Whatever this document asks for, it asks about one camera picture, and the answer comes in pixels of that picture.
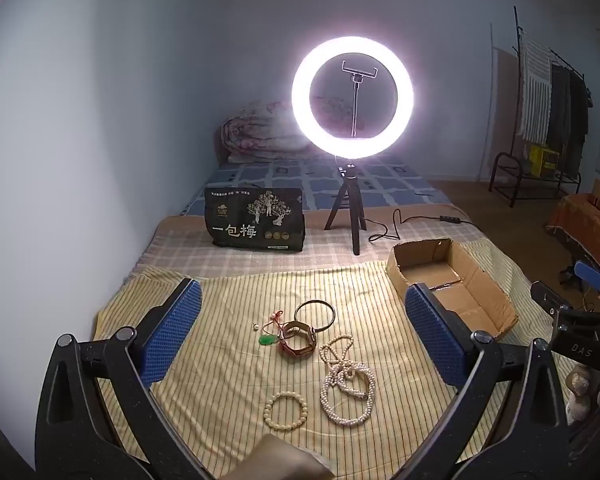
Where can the orange box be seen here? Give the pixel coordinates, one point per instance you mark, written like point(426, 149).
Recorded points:
point(580, 220)

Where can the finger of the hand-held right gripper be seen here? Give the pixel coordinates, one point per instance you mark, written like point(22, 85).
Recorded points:
point(592, 275)
point(550, 297)

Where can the blue patterned bed sheet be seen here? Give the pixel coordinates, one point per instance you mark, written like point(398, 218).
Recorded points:
point(280, 175)

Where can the yellow striped cloth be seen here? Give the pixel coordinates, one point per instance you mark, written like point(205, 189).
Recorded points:
point(220, 385)

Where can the black clothes rack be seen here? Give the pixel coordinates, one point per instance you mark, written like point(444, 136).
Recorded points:
point(519, 35)

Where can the dark metal bangle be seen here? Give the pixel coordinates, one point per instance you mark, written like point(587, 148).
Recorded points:
point(332, 317)

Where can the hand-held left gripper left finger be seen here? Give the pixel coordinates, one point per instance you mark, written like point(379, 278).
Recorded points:
point(175, 330)

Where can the black printed bag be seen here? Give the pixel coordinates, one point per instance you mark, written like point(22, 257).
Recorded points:
point(255, 220)

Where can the yellow box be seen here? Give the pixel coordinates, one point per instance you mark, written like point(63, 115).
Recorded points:
point(544, 160)

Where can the cardboard box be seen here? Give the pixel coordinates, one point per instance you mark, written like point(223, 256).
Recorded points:
point(485, 290)

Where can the dark grey garment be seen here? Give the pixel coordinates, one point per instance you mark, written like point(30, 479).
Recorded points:
point(559, 105)

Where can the phone holder on pole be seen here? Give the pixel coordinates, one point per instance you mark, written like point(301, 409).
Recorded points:
point(353, 105)

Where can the tan board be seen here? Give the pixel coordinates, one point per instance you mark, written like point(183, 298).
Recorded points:
point(504, 110)

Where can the white striped garment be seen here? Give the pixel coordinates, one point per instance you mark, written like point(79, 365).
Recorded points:
point(534, 85)

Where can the folded floral quilt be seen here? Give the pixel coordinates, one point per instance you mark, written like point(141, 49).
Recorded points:
point(260, 130)

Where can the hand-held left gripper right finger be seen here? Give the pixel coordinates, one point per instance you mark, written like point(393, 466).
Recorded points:
point(432, 340)

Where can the pink plaid blanket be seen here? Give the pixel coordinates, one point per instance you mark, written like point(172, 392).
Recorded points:
point(180, 245)

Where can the dark hanging garment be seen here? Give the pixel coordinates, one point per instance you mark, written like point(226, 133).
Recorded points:
point(577, 120)

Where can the person's right hand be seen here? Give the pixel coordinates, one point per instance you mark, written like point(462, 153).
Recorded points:
point(580, 390)

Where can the black tripod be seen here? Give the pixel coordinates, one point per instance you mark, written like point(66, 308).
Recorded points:
point(352, 200)

